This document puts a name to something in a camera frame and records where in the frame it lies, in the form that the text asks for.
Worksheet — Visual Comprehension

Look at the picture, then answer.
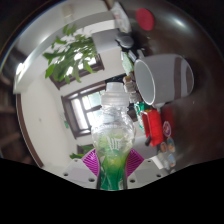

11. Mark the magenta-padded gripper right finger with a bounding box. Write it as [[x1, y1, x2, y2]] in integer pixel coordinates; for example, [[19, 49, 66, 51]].
[[125, 148, 164, 190]]

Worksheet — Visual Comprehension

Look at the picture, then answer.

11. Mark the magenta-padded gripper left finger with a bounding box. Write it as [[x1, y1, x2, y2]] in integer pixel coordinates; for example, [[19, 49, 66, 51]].
[[61, 148, 101, 190]]

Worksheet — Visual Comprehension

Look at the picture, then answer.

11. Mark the clear green-labelled drink bottle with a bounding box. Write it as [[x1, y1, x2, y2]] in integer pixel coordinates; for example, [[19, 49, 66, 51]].
[[90, 82, 137, 191]]

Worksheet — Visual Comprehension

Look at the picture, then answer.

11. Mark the round colourful sticker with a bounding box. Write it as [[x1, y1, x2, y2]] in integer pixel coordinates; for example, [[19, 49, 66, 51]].
[[167, 153, 177, 168], [159, 141, 168, 154], [166, 138, 176, 153]]

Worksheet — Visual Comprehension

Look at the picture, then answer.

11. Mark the round pink-rimmed sticker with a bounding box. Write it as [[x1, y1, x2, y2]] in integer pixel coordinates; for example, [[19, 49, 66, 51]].
[[162, 120, 173, 137]]

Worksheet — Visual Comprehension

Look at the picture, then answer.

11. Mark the green box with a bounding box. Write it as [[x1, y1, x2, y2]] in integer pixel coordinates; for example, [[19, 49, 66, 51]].
[[134, 101, 148, 132]]

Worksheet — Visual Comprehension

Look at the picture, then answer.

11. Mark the brown glazed double door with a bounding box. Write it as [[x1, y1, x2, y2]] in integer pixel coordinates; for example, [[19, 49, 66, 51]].
[[61, 79, 111, 139]]

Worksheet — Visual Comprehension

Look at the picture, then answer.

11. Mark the white mug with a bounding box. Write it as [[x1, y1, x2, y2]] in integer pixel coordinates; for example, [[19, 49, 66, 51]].
[[133, 53, 195, 108]]

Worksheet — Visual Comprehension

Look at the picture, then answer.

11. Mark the brown-framed window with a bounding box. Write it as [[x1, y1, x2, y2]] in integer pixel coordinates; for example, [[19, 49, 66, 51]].
[[49, 53, 105, 90]]

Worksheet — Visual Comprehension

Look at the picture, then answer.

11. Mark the green cloth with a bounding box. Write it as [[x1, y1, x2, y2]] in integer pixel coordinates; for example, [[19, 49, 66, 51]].
[[120, 51, 135, 77]]

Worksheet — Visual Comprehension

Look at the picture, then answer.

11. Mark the dark grey round gadget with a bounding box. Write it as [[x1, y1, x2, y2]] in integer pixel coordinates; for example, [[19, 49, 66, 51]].
[[115, 33, 135, 50]]

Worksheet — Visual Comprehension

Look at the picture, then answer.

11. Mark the flat round red coaster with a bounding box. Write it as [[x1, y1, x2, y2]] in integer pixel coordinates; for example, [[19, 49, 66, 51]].
[[134, 7, 156, 32]]

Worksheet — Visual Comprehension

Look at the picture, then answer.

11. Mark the white printed paper sheet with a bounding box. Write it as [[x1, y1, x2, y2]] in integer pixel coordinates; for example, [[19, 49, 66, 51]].
[[110, 1, 133, 33]]

